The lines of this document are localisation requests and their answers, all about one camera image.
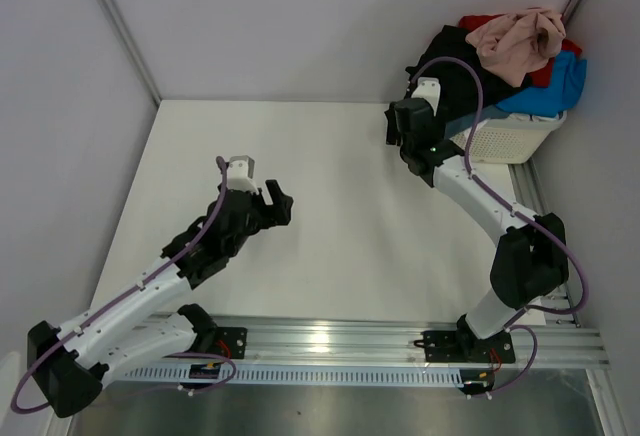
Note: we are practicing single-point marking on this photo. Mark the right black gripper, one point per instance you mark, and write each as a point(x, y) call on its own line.
point(392, 136)

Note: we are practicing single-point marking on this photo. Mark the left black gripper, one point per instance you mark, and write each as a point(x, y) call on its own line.
point(269, 216)

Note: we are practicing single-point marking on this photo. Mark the black t shirt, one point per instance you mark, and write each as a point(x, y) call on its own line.
point(458, 98)

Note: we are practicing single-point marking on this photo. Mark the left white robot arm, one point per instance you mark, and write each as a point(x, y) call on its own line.
point(72, 363)

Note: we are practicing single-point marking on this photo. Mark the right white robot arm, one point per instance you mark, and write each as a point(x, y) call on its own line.
point(527, 263)

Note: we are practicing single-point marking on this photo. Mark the white laundry basket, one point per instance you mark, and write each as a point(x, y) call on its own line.
point(504, 141)

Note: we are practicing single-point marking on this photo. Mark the beige pink t shirt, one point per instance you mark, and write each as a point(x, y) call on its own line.
point(515, 43)

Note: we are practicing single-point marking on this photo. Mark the dark red t shirt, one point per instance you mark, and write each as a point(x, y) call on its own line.
point(545, 68)

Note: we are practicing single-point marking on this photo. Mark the bright blue t shirt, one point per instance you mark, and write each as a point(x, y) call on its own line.
point(568, 77)

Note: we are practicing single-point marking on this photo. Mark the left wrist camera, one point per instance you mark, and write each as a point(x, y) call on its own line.
point(240, 171)

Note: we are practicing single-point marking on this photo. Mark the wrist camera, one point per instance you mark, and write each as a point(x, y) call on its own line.
point(240, 171)
point(429, 89)

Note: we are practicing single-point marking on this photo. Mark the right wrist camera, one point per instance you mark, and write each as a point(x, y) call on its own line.
point(429, 89)

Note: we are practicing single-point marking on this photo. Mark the aluminium mounting rail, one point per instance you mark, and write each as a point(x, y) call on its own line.
point(295, 341)

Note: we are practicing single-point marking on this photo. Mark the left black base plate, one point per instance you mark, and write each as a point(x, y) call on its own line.
point(229, 342)

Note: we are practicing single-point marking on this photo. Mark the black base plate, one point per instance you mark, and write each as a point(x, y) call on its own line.
point(448, 346)
point(229, 342)

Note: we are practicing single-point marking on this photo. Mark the white slotted cable duct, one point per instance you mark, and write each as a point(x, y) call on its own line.
point(299, 375)

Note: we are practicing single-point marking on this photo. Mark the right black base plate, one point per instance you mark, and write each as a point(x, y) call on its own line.
point(448, 346)

